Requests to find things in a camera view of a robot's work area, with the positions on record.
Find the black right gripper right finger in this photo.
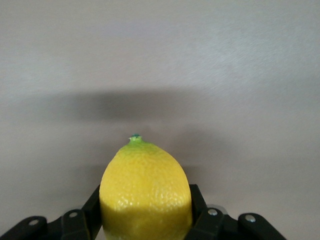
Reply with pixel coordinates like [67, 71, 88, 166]
[186, 183, 289, 240]

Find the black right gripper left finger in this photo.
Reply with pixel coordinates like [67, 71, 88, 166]
[0, 185, 103, 240]

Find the yellow lemon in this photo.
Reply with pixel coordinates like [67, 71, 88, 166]
[99, 133, 194, 240]

